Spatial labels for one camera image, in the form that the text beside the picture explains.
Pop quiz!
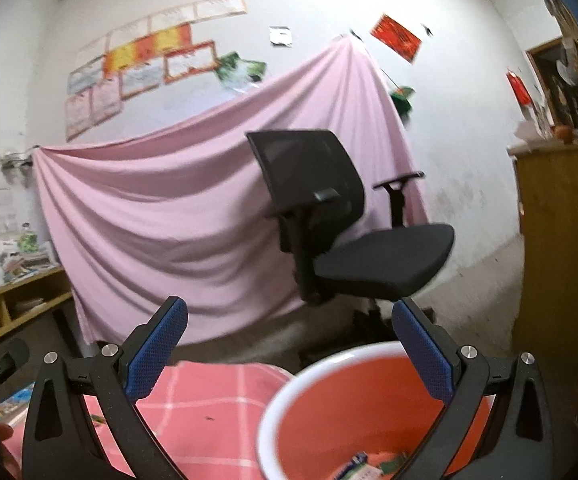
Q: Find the blue snack wrapper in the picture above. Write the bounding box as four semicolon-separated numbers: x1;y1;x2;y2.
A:
332;452;368;480

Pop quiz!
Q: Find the blue comic book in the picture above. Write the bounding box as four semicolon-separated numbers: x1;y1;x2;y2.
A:
0;382;35;427

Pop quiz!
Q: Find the wooden cabinet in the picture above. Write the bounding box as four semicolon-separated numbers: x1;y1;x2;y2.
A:
513;145;578;362

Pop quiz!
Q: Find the red wall paper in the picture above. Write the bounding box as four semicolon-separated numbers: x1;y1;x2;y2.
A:
371;14;421;63

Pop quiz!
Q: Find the pink checked tablecloth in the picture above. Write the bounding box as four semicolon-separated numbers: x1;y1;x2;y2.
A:
0;360;296;480

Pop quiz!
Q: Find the pink hanging sheet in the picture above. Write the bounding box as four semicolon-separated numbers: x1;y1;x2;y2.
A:
33;36;414;344

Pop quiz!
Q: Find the black office chair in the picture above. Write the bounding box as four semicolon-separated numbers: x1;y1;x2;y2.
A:
244;129;456;356

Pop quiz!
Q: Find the green hanging dustpan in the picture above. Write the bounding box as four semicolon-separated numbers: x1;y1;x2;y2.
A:
390;86;415;117

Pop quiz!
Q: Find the wooden low shelf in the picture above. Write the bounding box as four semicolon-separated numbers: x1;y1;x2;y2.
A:
0;266;73;341

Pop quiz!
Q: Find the red white-rimmed trash bin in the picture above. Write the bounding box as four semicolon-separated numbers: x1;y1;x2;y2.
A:
257;341;493;479

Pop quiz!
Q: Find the wall certificates poster group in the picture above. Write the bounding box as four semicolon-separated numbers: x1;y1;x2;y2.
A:
64;0;267;141

